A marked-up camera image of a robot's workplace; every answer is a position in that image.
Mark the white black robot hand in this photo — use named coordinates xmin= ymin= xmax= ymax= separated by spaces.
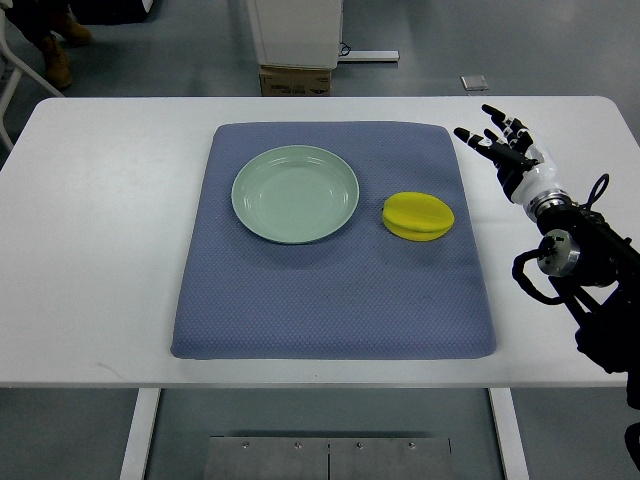
xmin=453 ymin=104 xmax=568 ymax=209

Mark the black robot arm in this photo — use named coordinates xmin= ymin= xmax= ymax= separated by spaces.
xmin=512 ymin=174 xmax=639 ymax=410

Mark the small grey floor plate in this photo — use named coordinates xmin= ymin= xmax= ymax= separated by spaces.
xmin=460 ymin=75 xmax=489 ymax=92

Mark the light green plate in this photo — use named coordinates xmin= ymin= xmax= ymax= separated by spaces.
xmin=231 ymin=145 xmax=360 ymax=244

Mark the blue grey fabric mat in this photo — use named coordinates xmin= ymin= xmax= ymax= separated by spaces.
xmin=171 ymin=122 xmax=496 ymax=360

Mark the cardboard box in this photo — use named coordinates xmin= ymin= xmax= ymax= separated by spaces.
xmin=259 ymin=66 xmax=332 ymax=97

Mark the white cabinet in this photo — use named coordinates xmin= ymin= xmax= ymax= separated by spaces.
xmin=246 ymin=0 xmax=343 ymax=70

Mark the white table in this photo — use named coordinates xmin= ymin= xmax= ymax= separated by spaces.
xmin=0 ymin=95 xmax=640 ymax=480

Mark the tan boot right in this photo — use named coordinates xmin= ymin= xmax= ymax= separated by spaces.
xmin=50 ymin=12 xmax=93 ymax=47

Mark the tan boot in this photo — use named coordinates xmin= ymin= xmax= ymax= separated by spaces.
xmin=50 ymin=12 xmax=93 ymax=47
xmin=38 ymin=36 xmax=73 ymax=89

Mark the tan boot left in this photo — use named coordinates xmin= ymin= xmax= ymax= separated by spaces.
xmin=38 ymin=36 xmax=73 ymax=89

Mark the white floor rail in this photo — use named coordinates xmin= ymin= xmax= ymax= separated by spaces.
xmin=338 ymin=49 xmax=400 ymax=63

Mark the metal base plate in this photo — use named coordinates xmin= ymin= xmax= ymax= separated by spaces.
xmin=204 ymin=436 xmax=455 ymax=479

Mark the white chair frame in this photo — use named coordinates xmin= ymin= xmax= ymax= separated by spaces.
xmin=1 ymin=10 xmax=64 ymax=152

